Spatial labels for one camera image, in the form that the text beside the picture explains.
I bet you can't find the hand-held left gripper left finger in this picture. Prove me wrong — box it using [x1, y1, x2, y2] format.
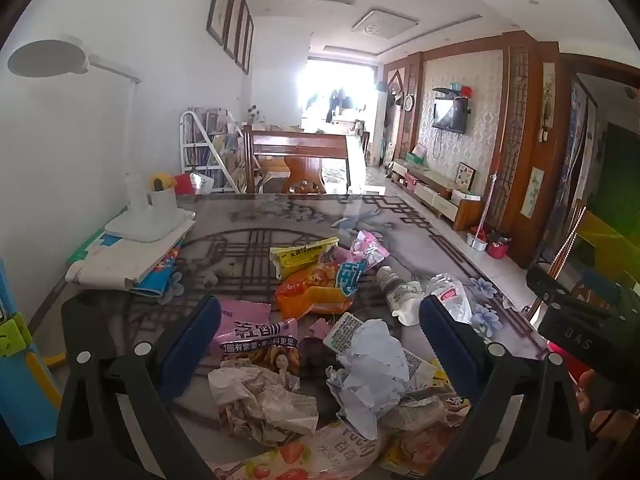
[54, 292, 222, 480]

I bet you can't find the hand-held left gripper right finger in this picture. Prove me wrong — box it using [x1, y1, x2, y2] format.
[419, 294, 591, 480]

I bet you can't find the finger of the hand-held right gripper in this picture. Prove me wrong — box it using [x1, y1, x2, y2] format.
[526, 266, 601, 311]

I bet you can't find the pale pink wrapper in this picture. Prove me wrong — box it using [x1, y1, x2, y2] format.
[350, 230, 392, 273]

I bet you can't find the orange snack bag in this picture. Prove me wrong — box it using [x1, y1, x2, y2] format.
[275, 260, 358, 321]

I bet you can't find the yellow packet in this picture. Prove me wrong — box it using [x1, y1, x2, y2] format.
[270, 236, 341, 281]

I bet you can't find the person's right hand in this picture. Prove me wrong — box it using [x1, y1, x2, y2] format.
[570, 367, 640, 441]

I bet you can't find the crushed bottle with red label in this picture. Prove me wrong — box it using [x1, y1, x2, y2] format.
[424, 273, 473, 326]

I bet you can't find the pink snack packet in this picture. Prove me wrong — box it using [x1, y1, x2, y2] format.
[210, 299, 301, 391]

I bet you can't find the crushed bottle with white label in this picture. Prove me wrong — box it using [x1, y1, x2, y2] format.
[376, 266, 426, 328]

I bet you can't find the blue picture book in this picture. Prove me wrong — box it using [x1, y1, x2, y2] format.
[132, 245, 183, 301]

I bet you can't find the crumpled white paper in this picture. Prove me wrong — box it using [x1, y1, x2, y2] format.
[325, 319, 411, 441]

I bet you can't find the crumpled newspaper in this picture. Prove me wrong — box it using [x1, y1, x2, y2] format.
[207, 365, 321, 448]

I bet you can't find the mop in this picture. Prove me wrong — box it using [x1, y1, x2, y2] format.
[480, 152, 501, 241]

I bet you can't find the stack of white papers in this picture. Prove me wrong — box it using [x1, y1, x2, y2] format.
[65, 232, 186, 291]

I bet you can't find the blue and white wrapper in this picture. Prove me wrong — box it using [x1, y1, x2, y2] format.
[332, 257, 371, 301]

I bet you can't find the white desk lamp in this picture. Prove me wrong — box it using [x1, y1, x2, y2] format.
[7, 35, 197, 244]

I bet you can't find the green book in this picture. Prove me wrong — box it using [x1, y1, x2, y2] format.
[67, 230, 108, 263]

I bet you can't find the framed star picture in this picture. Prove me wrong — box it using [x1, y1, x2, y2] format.
[455, 162, 476, 192]

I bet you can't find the white cup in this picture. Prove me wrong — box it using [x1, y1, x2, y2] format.
[149, 187, 178, 213]

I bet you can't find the television cabinet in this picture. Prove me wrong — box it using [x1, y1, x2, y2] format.
[390, 158, 483, 231]

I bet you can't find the strawberry print packet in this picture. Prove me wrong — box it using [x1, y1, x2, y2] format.
[210, 420, 396, 480]

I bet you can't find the blue and green plastic toy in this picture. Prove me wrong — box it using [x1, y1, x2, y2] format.
[0, 260, 68, 446]

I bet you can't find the wooden bench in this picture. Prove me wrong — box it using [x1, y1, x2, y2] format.
[242, 125, 368, 195]

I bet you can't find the white standing air conditioner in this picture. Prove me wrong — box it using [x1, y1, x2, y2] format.
[377, 82, 393, 161]

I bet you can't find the square ceiling light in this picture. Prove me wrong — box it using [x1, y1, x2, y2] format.
[351, 9, 418, 40]

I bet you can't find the white bead string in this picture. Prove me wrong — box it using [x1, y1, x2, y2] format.
[550, 207, 586, 278]

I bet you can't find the wall television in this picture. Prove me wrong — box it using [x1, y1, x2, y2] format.
[432, 97, 469, 134]

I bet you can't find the framed wall picture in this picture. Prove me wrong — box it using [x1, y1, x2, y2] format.
[223, 0, 246, 61]
[235, 0, 251, 68]
[243, 12, 255, 75]
[206, 0, 238, 46]

